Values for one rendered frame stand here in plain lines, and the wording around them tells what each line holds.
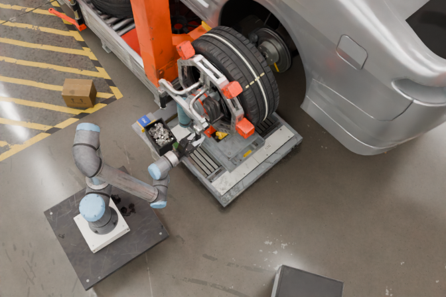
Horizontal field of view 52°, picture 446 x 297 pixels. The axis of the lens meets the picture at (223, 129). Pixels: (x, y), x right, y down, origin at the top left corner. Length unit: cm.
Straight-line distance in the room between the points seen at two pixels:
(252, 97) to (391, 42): 83
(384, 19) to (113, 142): 229
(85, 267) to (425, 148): 270
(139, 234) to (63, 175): 90
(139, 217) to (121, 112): 107
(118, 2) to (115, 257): 202
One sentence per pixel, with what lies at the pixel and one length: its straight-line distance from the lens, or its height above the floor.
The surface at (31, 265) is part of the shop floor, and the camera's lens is 350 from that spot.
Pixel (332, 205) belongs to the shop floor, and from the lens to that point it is 352.
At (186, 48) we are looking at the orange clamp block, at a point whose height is 111.
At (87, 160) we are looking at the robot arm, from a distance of 231.
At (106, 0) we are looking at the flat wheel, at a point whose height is 47.
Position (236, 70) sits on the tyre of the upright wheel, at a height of 116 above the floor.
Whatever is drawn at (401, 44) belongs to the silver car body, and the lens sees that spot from 220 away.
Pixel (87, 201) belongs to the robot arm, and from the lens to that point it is 283.
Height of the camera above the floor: 321
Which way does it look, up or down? 61 degrees down
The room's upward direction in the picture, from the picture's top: 4 degrees clockwise
